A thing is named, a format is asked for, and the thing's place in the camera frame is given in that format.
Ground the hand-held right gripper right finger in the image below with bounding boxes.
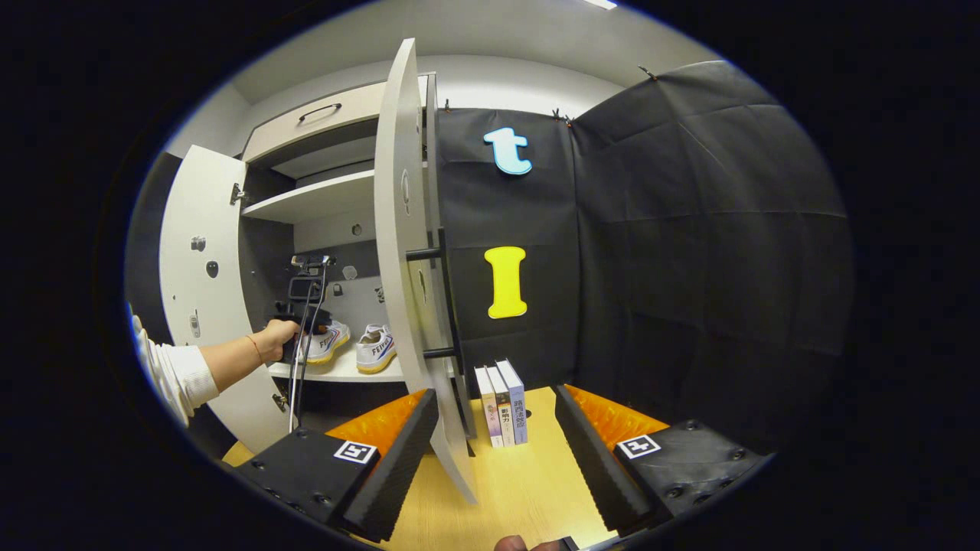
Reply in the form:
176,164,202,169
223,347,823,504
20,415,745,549
553,384,766,536

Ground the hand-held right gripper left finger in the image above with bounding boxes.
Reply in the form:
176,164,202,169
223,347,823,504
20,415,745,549
234,389,439,543

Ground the white canvas shoe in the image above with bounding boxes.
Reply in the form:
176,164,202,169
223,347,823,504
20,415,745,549
356,325,397,374
305,321,351,365

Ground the white grey shoe cabinet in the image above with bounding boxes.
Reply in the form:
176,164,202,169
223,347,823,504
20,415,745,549
234,73,441,429

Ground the white cabinet door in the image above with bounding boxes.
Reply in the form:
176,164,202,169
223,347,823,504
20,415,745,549
374,38,479,504
159,145,296,454

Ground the white cabinet drawer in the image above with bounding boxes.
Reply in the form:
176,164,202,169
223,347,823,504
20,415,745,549
243,77,428,165

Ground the blue spine book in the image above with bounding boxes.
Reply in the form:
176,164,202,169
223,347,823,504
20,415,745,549
496,360,529,445

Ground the grey spine book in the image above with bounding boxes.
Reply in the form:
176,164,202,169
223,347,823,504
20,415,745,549
486,364,515,447

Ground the white pink spine book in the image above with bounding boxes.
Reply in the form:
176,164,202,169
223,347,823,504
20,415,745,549
475,366,504,448

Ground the black backdrop cloth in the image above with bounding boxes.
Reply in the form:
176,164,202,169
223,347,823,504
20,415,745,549
425,60,854,460

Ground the black cable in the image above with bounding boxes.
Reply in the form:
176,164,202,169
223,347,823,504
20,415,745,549
295,264,330,429

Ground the white cable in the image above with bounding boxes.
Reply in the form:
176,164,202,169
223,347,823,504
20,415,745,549
288,306,309,434

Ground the black door handle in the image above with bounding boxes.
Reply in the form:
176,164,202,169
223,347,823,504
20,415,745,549
406,228,469,439

